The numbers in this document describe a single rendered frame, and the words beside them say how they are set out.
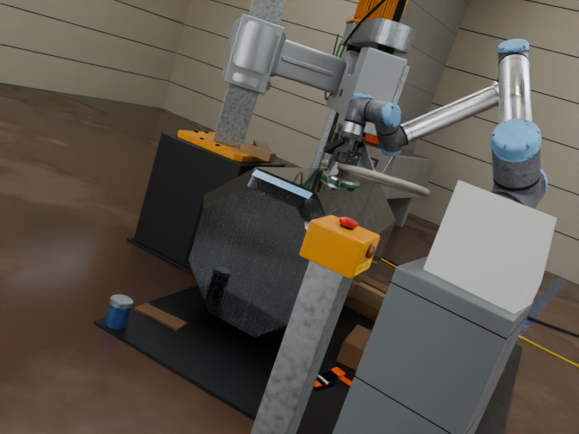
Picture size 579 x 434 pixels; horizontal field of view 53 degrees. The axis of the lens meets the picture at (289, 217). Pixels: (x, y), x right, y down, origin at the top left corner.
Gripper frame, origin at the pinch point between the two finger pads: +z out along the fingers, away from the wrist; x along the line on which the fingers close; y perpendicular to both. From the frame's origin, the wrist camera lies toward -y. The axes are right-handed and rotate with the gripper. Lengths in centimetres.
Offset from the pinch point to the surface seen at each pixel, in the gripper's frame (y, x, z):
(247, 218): -47, -3, 29
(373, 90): -44, 47, -50
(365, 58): -47, 38, -64
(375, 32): -47, 38, -78
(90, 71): -734, 112, -47
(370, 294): -67, 117, 62
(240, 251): -48, -1, 46
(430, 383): 74, 1, 53
